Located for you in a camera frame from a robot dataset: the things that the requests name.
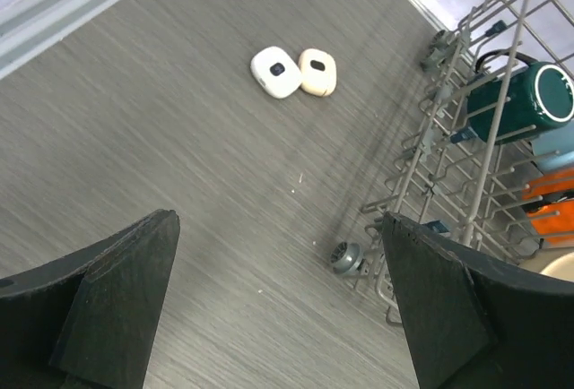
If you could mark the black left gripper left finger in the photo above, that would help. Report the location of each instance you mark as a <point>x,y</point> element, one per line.
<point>89,319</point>

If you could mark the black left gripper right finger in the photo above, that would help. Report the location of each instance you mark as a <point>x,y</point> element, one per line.
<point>473,321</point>

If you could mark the white earbud charging case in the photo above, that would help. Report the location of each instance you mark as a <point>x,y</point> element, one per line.
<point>276,72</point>

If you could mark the beige earbud charging case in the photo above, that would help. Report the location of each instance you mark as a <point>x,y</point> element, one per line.
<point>318,71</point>

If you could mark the beige oval plate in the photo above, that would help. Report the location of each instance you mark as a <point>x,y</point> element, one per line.
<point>552,262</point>

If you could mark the orange mug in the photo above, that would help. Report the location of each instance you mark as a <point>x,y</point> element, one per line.
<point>548,203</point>

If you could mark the light blue cup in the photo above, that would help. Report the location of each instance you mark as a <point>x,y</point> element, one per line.
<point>554,149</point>

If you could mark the dark green mug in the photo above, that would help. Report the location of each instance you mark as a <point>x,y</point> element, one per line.
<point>540,100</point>

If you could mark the grey wire dish rack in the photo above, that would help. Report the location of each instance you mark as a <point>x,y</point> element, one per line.
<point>447,178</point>

